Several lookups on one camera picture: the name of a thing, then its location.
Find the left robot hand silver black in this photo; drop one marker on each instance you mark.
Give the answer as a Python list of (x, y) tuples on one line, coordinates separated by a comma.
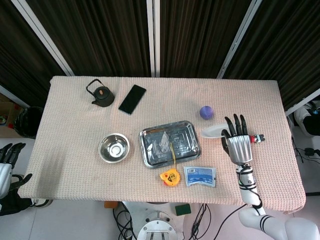
[(5, 175)]

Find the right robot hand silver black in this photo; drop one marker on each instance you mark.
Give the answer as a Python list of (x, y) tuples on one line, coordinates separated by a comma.
[(240, 148)]

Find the white round plate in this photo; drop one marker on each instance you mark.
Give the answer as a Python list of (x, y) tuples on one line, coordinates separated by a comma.
[(212, 131)]

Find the stainless steel bowl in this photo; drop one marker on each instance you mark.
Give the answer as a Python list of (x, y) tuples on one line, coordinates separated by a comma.
[(114, 148)]

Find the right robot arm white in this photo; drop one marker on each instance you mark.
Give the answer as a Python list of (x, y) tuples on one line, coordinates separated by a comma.
[(250, 195)]

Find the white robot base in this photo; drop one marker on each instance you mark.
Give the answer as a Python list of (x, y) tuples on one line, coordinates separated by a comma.
[(157, 225)]

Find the rectangular metal tray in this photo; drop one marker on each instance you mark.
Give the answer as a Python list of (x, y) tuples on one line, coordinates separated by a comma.
[(160, 140)]

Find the small red black toy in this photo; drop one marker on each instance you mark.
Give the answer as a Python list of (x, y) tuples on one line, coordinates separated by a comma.
[(258, 138)]

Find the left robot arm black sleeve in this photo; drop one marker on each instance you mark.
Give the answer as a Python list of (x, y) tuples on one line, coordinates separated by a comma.
[(12, 203)]

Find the blue white plastic packet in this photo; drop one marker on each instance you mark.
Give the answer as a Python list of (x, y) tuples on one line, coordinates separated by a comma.
[(200, 176)]

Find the purple ball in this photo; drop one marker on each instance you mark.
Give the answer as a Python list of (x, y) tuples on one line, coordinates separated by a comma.
[(207, 113)]

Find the black waste bin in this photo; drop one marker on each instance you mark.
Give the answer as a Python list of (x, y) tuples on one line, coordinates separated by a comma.
[(27, 122)]

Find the cardboard box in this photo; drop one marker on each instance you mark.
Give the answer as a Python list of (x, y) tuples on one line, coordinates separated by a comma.
[(7, 112)]

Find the black power adapter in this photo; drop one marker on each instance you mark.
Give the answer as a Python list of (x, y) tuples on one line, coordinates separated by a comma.
[(310, 151)]

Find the pink waffle tablecloth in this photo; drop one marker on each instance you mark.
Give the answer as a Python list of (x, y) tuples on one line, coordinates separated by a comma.
[(75, 155)]

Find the yellow tape measure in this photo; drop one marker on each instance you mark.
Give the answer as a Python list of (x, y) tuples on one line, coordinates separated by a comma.
[(170, 177)]

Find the green block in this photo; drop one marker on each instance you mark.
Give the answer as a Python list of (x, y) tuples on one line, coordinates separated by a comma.
[(183, 210)]

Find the orange block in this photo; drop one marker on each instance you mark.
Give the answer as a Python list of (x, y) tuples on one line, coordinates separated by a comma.
[(110, 204)]

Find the dark brown pleated curtain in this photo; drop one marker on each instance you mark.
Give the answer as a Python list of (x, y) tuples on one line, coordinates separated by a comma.
[(100, 37), (287, 45), (200, 37), (22, 57)]

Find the black smartphone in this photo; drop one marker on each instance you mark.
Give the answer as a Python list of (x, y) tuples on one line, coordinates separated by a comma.
[(132, 99)]

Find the black cast iron teapot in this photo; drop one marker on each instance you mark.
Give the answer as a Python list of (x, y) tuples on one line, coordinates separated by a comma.
[(103, 97)]

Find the white metal frame post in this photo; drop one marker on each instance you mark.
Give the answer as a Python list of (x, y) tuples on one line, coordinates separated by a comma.
[(237, 40), (42, 37), (10, 95), (302, 101), (153, 37)]

